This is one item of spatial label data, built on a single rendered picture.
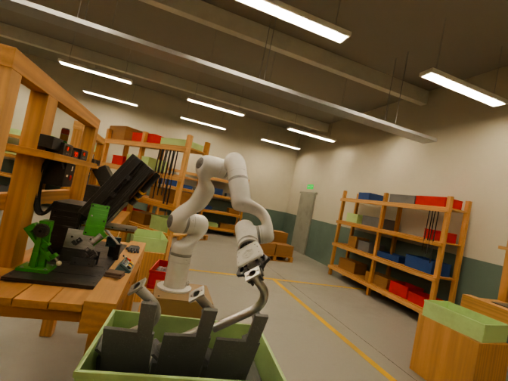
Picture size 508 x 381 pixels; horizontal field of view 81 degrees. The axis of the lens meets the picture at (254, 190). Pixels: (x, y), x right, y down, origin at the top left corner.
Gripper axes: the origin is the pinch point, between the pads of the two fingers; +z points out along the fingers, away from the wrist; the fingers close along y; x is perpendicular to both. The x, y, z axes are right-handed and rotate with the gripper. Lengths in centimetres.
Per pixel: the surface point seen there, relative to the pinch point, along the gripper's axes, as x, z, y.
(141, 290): -19.6, 4.7, -29.6
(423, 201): 332, -359, 237
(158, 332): 14, -14, -51
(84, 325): 4, -30, -86
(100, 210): -19, -108, -89
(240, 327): 33.5, -14.8, -22.9
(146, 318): -12.7, 8.6, -32.3
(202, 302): -5.2, 5.1, -17.2
